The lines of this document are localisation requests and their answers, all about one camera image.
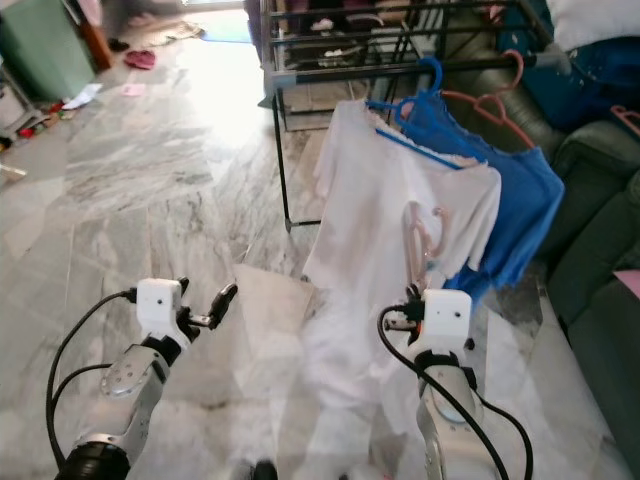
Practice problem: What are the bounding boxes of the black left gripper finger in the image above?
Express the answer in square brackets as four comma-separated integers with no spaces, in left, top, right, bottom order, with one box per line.
[210,283,239,329]

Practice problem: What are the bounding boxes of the pink plastic hanger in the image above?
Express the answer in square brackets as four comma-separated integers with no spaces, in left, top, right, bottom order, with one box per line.
[403,200,451,297]

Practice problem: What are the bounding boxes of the white shirt with blue label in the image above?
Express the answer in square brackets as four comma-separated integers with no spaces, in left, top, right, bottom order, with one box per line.
[300,290,451,441]

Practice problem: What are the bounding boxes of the blue plastic hanger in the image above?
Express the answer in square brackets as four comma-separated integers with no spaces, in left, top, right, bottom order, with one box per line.
[365,55,489,173]

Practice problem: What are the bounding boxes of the coral red hanger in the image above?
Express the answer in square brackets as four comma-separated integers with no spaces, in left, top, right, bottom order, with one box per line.
[440,48,539,151]

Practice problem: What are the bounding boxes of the off-white t-shirt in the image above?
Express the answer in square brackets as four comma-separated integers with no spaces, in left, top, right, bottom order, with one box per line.
[300,98,503,301]

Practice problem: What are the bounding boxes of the blue t-shirt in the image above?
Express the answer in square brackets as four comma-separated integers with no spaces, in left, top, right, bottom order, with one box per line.
[395,88,566,293]

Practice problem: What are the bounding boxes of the black metal clothes rack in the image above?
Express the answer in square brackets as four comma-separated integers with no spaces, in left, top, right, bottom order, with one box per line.
[245,0,576,231]

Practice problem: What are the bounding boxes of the pink cloth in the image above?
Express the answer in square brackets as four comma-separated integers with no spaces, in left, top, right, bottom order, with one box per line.
[612,268,640,299]

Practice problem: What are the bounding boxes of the white paper sheet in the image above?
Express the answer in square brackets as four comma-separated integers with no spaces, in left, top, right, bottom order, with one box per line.
[63,82,104,110]

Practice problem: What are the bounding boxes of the red slipper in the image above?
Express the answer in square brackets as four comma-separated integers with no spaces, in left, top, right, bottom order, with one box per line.
[124,49,159,71]

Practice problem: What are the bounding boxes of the blue blanket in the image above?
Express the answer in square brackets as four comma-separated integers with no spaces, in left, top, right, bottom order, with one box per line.
[495,10,640,136]

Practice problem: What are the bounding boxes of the purple garment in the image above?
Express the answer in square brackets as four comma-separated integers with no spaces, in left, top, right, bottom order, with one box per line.
[242,0,276,61]

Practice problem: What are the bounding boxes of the green plastic bin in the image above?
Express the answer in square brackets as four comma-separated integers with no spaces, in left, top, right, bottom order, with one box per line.
[0,0,98,103]

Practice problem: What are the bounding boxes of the white pillow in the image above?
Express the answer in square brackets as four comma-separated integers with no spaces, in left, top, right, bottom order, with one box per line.
[545,0,640,53]

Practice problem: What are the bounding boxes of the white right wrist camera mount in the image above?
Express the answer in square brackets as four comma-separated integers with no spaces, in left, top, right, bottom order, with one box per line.
[422,288,474,353]

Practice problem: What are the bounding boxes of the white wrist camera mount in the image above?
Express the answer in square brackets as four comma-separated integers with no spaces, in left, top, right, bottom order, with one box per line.
[422,288,474,353]
[135,277,187,343]

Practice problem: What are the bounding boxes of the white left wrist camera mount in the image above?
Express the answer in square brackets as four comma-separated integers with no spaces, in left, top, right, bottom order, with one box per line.
[135,277,187,343]

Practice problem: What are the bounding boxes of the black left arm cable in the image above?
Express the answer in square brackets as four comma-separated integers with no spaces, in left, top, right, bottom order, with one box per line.
[45,288,139,463]

